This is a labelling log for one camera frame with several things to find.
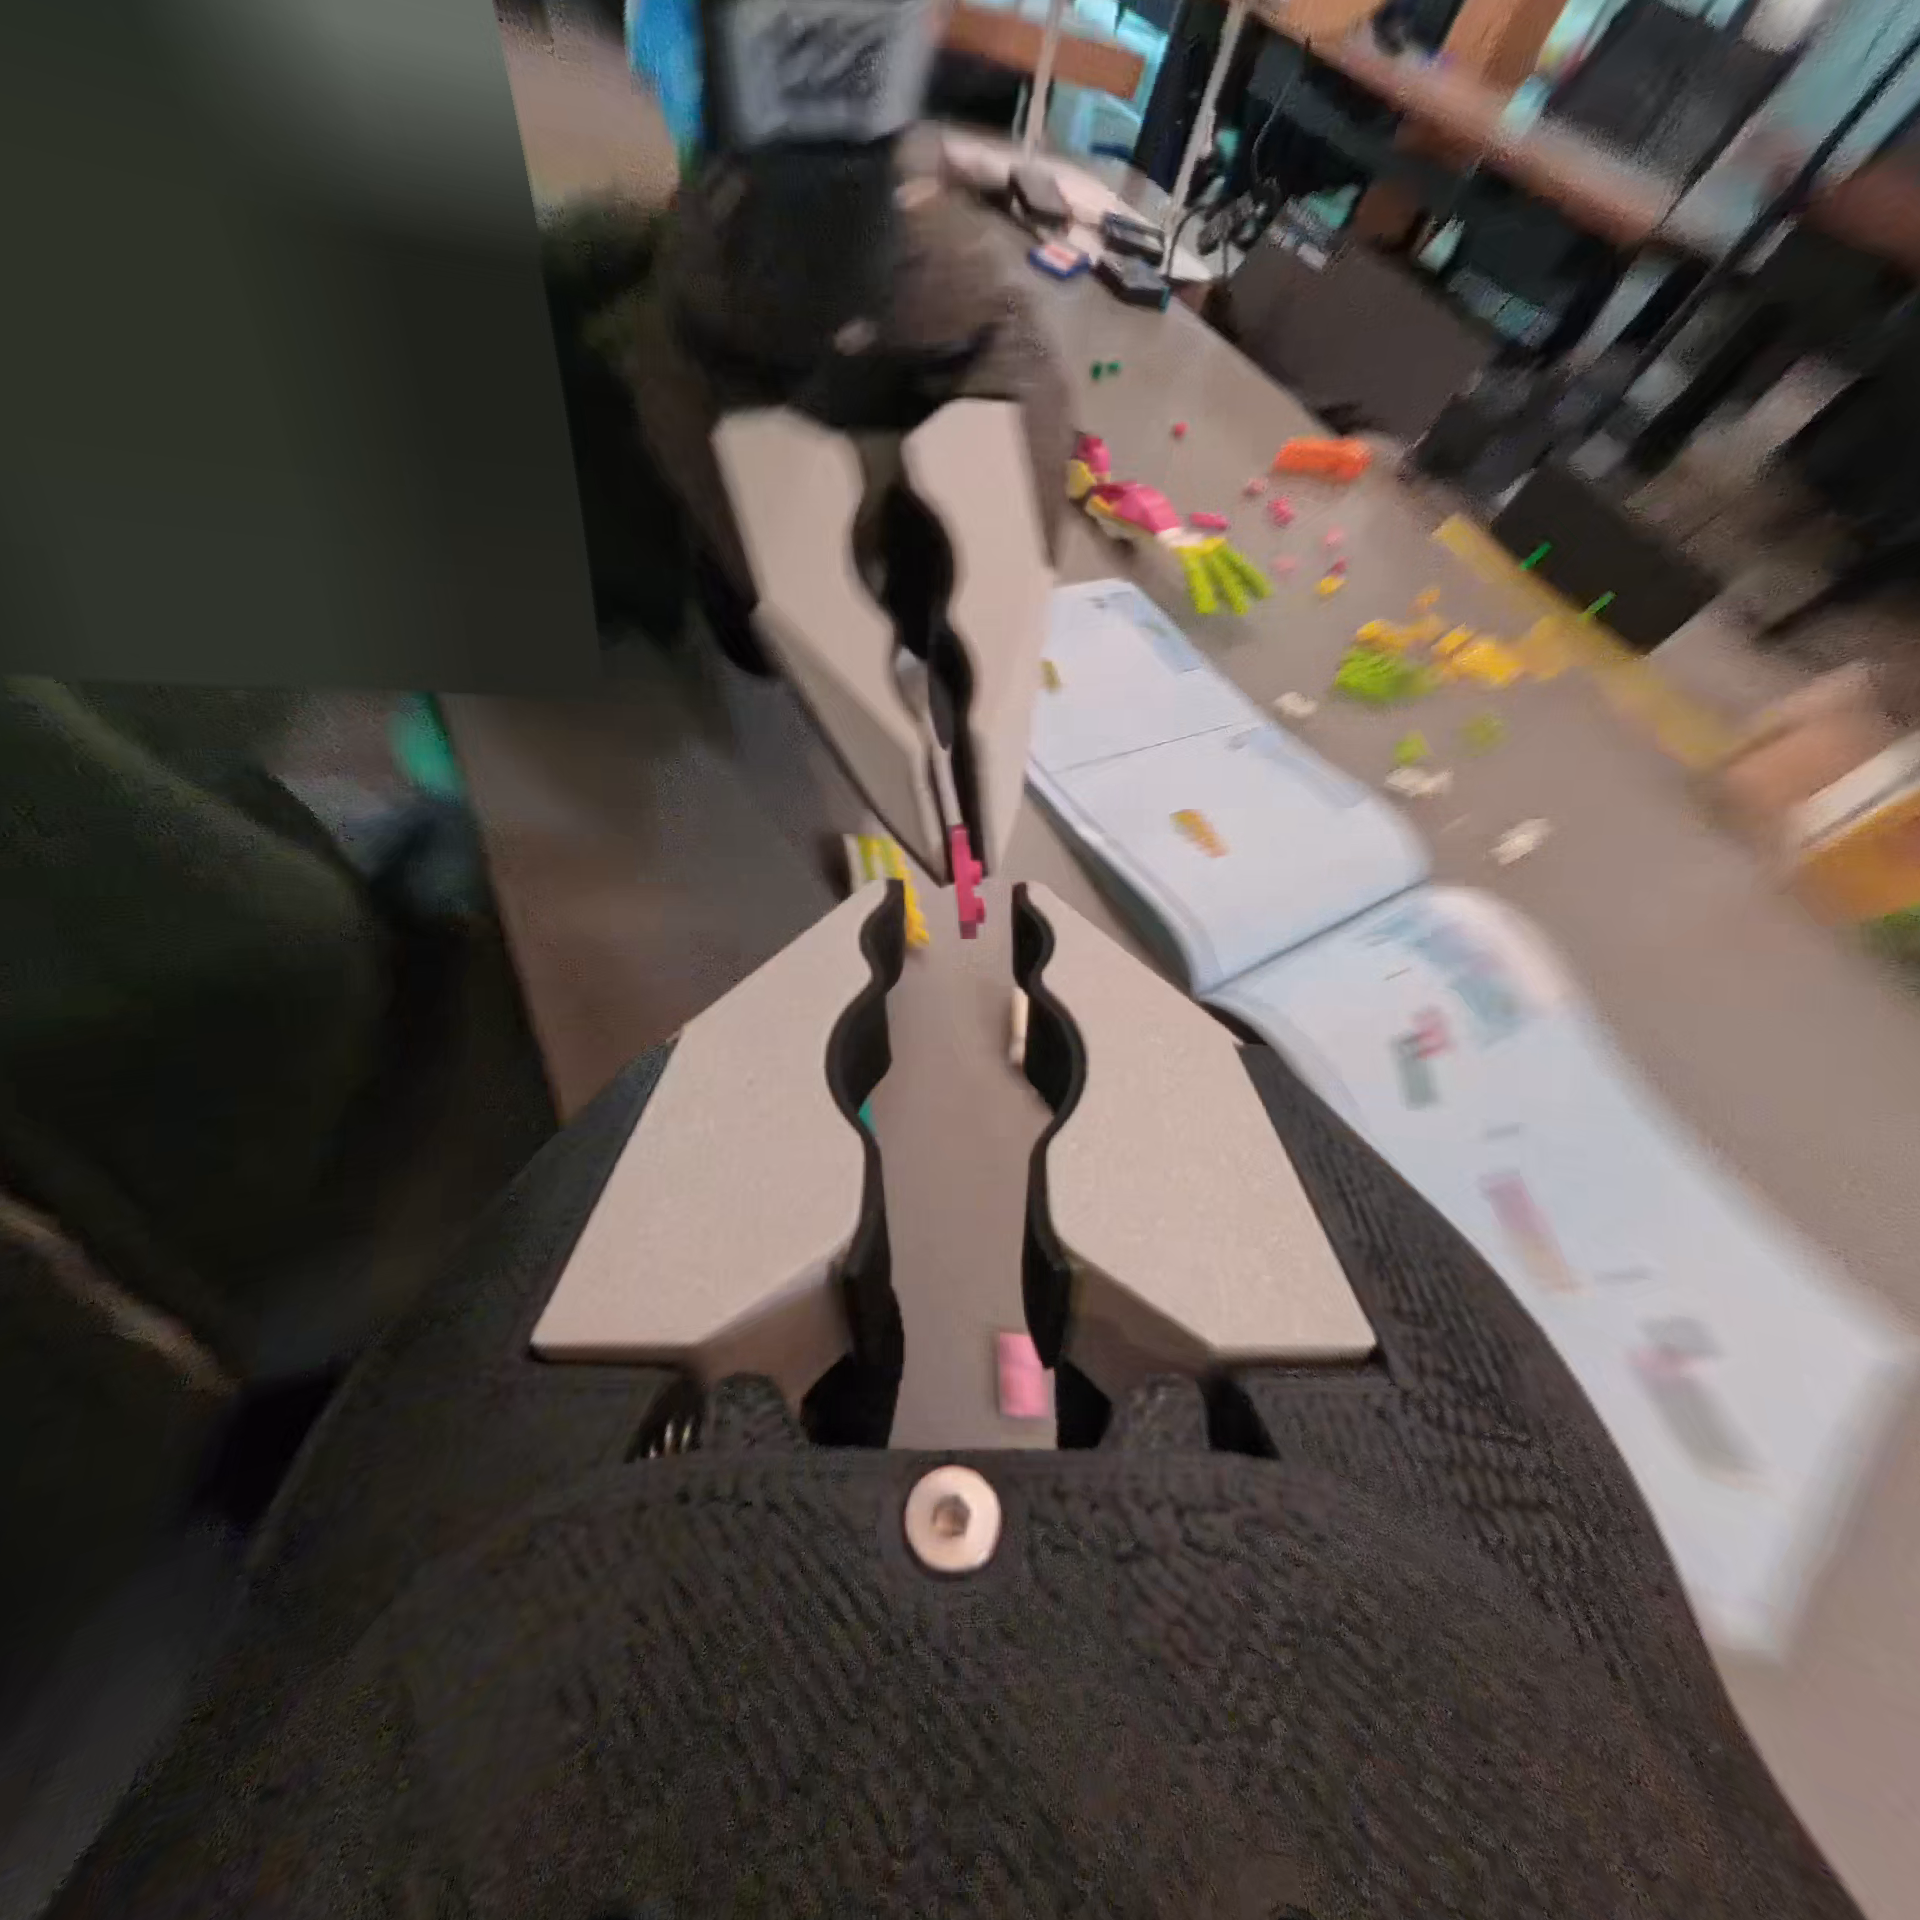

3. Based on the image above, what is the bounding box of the pink yellow green lego build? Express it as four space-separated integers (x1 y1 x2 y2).
1064 430 1275 618

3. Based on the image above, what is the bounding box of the long wooden table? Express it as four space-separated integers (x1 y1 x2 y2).
943 0 1920 255

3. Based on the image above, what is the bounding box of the pile of yellow green bricks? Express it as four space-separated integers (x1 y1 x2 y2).
1331 589 1535 708

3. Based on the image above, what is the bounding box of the open lego instruction booklet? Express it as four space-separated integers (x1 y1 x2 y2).
1027 580 1916 1655

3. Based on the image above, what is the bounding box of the colourful lego box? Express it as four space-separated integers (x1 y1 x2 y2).
1726 687 1920 926

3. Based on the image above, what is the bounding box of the yellow tape strip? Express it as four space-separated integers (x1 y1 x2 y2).
1431 516 1743 767

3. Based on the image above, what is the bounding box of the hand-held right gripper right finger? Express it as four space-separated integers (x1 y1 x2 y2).
1013 883 1380 1445

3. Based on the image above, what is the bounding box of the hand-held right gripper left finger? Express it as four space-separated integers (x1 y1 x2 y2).
531 883 908 1445

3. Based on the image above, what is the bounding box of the black box device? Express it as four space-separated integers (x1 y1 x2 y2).
1491 462 1711 652

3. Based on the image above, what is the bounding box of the yellow and white lego assembly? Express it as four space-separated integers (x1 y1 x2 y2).
846 831 933 950

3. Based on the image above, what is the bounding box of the black office chair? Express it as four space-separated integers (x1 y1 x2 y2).
1211 245 1503 441

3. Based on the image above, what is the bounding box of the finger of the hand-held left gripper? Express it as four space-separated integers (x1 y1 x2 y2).
901 395 1061 889
712 415 953 889

